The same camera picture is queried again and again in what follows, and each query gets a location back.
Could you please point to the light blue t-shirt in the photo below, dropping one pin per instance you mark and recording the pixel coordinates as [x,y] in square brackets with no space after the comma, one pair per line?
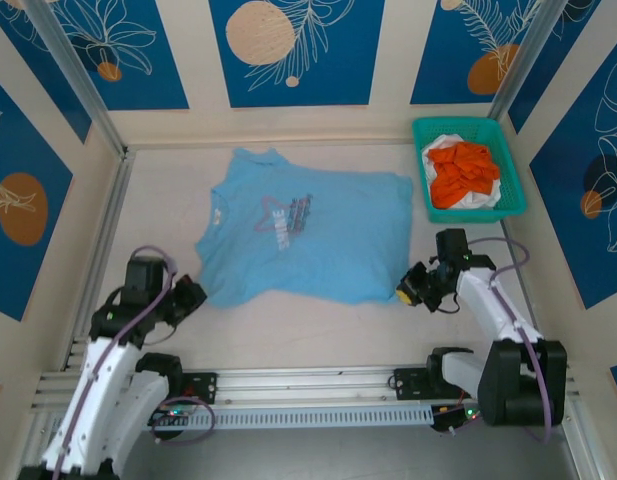
[338,240]

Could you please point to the aluminium frame post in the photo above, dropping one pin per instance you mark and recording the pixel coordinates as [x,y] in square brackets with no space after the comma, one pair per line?
[88,90]
[518,75]

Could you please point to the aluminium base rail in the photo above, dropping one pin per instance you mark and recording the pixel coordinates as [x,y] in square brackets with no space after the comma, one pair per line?
[308,387]

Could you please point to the blue floral wall panel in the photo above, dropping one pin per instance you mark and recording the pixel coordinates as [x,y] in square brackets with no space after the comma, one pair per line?
[13,275]
[438,60]
[158,75]
[563,55]
[563,225]
[40,62]
[338,75]

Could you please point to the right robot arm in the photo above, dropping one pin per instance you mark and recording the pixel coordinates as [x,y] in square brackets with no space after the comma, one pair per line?
[503,320]

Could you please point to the grey metal sheet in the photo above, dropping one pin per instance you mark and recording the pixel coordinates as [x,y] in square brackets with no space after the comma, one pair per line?
[338,460]

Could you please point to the orange and white clothes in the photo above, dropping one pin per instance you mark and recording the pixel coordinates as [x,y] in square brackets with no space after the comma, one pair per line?
[483,201]

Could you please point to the teal plastic mesh basket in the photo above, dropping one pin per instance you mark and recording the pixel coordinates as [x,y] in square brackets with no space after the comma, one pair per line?
[510,170]

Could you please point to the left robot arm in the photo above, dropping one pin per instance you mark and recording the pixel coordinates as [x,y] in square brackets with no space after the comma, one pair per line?
[93,400]

